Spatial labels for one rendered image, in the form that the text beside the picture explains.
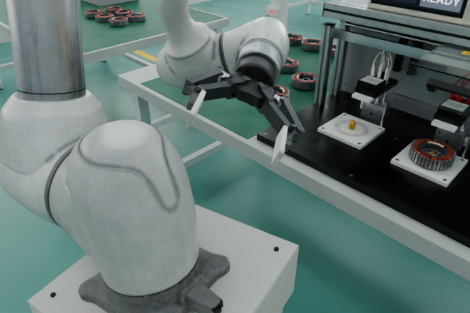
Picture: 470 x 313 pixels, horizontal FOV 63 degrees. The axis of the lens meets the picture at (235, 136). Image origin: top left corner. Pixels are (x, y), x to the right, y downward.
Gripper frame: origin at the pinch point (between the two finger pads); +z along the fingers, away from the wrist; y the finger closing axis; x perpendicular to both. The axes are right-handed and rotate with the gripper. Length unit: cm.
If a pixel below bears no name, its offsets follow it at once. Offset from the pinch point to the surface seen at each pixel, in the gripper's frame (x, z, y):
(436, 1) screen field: 16, -68, -38
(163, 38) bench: -73, -154, 48
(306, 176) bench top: -31, -37, -26
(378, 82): -10, -66, -37
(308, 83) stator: -32, -93, -25
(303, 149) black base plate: -30, -47, -24
